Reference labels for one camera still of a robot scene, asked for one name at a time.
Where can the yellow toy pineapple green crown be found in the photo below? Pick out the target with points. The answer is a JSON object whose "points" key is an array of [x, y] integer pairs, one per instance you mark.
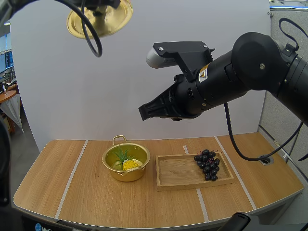
{"points": [[130, 165]]}

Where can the gold pot lid black knob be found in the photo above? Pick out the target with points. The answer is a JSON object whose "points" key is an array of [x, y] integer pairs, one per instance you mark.
{"points": [[115, 21]]}

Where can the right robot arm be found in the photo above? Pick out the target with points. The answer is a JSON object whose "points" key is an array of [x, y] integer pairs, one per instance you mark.
{"points": [[252, 60]]}

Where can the bunch of dark toy grapes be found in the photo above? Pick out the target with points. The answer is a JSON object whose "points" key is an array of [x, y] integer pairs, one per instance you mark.
{"points": [[208, 166]]}

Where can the shallow wooden tray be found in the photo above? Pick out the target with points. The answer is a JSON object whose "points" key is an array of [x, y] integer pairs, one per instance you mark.
{"points": [[178, 173]]}

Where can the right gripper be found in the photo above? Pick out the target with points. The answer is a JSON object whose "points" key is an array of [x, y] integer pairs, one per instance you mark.
{"points": [[184, 101]]}

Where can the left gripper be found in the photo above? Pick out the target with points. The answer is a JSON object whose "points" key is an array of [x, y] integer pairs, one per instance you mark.
{"points": [[101, 4]]}

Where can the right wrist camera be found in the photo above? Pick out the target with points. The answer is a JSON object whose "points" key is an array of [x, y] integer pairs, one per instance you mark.
{"points": [[178, 51]]}

